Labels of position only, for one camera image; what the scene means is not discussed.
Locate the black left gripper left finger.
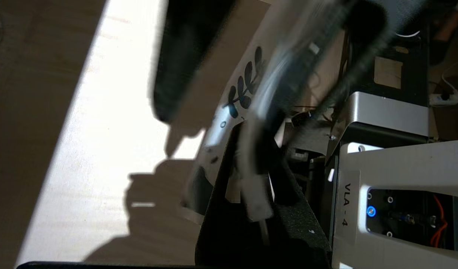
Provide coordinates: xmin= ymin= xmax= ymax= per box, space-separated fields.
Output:
xmin=194 ymin=121 xmax=268 ymax=266

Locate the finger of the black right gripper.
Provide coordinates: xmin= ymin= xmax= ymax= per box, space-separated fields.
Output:
xmin=264 ymin=0 xmax=388 ymax=129
xmin=150 ymin=0 xmax=239 ymax=124

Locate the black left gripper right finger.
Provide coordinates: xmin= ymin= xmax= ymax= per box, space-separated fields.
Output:
xmin=257 ymin=123 xmax=332 ymax=268

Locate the white bag with horse print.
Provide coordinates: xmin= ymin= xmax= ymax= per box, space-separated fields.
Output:
xmin=181 ymin=0 xmax=345 ymax=225

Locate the black robot base chassis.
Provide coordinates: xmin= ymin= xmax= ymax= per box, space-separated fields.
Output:
xmin=285 ymin=22 xmax=458 ymax=239

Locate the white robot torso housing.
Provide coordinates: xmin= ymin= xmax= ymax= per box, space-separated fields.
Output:
xmin=331 ymin=139 xmax=458 ymax=269

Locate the white floor power strip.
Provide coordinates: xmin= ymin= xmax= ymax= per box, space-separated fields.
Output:
xmin=430 ymin=93 xmax=458 ymax=107

